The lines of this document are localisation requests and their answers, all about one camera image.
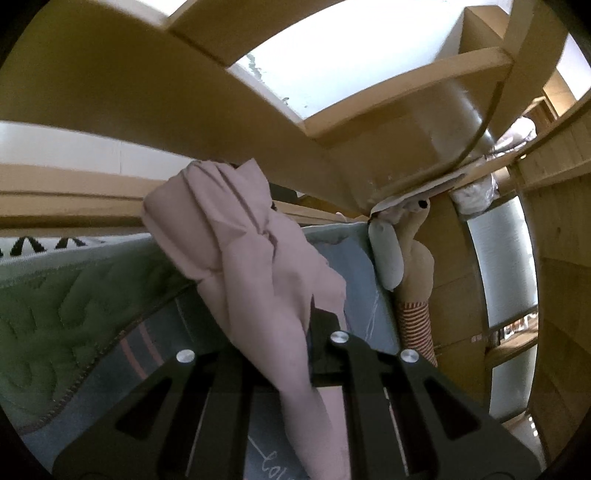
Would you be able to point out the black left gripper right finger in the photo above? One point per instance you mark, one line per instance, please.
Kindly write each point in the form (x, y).
(406, 420)

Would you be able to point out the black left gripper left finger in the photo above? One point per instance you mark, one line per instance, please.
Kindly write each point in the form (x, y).
(186, 421)

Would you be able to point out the pink hooded jacket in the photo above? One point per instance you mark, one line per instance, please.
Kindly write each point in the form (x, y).
(260, 279)

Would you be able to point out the blue plaid bed sheet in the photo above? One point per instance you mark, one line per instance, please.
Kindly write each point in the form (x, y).
(184, 323)

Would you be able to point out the striped plush dog toy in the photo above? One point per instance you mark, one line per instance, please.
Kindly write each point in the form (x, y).
(415, 290)

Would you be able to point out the green quilted blanket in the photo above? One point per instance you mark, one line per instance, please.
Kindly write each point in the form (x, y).
(63, 310)

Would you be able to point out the white bags on shelf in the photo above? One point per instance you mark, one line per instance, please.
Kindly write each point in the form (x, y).
(492, 179)

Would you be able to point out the wooden bunk bed frame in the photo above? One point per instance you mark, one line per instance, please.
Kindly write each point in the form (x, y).
(121, 71)

